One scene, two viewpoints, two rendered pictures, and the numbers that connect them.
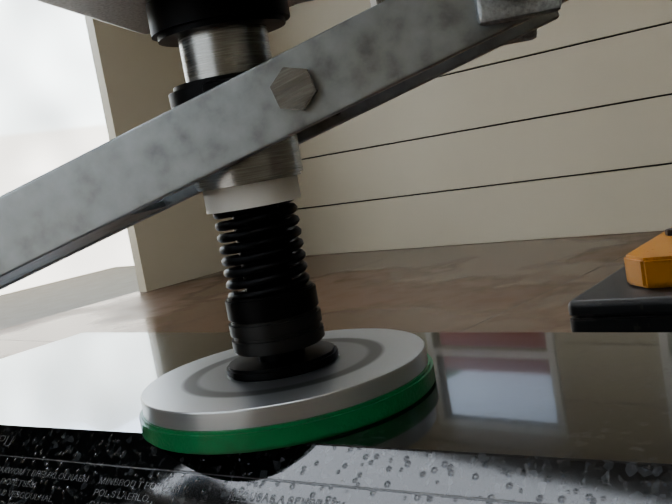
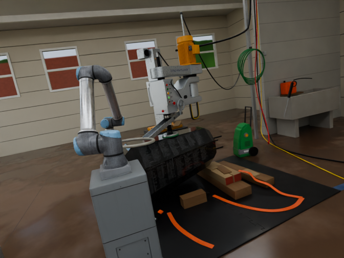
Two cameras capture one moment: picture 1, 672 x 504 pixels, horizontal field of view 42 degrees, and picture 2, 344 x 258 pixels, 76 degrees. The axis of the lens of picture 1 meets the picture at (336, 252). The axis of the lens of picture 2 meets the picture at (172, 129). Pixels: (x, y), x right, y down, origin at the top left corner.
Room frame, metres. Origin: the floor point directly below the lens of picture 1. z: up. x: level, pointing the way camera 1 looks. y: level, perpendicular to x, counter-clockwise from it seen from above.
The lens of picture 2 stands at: (-0.80, 2.47, 1.43)
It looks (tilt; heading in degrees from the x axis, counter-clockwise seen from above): 11 degrees down; 300
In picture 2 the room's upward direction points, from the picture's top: 9 degrees counter-clockwise
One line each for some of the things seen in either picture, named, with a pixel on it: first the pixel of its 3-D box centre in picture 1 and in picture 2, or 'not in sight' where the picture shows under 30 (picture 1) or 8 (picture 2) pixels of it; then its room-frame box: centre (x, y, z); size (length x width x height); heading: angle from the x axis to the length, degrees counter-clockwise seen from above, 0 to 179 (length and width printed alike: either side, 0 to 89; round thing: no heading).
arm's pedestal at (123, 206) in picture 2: not in sight; (127, 220); (0.43, 1.30, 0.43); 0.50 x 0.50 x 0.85; 46
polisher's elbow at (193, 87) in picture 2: not in sight; (191, 90); (0.54, -0.60, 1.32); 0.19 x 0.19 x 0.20
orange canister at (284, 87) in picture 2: not in sight; (290, 87); (-0.71, -3.14, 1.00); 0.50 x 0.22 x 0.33; 46
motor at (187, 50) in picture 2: not in sight; (187, 51); (0.53, -0.60, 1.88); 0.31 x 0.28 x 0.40; 171
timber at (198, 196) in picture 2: not in sight; (193, 198); (0.32, 0.30, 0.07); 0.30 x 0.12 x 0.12; 48
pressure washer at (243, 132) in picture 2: not in sight; (242, 131); (0.05, -1.48, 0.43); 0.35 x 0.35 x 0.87; 38
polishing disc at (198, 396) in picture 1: (284, 372); (170, 133); (0.64, 0.05, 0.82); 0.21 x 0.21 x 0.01
